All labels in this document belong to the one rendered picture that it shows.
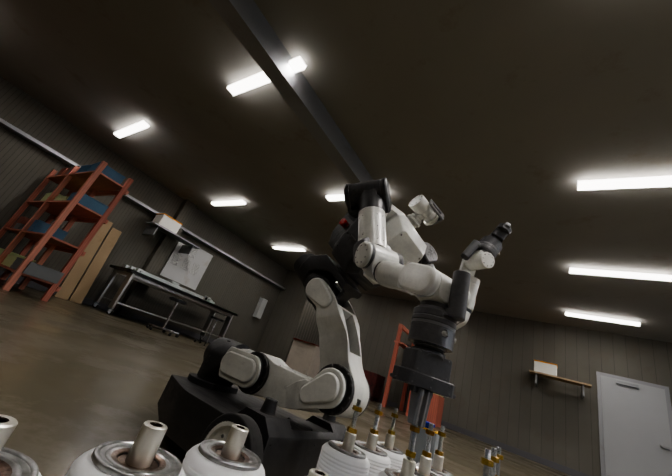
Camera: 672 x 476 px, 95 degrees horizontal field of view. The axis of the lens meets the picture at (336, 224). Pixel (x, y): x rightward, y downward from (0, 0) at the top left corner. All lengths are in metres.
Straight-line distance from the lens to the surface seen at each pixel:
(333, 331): 1.12
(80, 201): 5.81
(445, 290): 0.68
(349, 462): 0.69
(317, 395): 1.06
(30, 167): 8.28
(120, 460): 0.39
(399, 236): 1.10
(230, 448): 0.46
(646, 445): 9.66
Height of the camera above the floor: 0.37
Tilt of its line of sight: 24 degrees up
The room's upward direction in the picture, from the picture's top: 19 degrees clockwise
